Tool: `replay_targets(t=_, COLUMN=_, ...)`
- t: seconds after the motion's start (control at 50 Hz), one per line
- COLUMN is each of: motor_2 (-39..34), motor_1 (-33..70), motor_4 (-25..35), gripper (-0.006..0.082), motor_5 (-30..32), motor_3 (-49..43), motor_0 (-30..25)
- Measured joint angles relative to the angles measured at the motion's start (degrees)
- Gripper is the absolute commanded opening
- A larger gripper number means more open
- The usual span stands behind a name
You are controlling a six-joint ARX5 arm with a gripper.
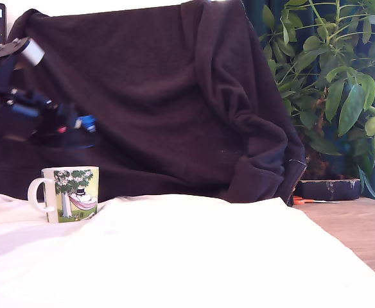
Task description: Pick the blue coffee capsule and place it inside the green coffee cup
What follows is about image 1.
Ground white camera box with bracket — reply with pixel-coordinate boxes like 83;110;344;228
0;37;46;67

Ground green illustrated coffee mug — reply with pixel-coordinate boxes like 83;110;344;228
27;166;100;224

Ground orange handled scissors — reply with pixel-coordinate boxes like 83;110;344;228
292;196;340;206

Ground green leafy houseplant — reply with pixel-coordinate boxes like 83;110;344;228
257;0;375;200

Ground dark draped jacket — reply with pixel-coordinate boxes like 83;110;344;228
0;0;309;208

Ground dark planter box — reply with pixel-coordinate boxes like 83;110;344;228
295;178;362;202

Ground white table cloth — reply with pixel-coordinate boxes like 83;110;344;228
0;194;375;308

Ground blue coffee capsule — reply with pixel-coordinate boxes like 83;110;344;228
77;114;98;133

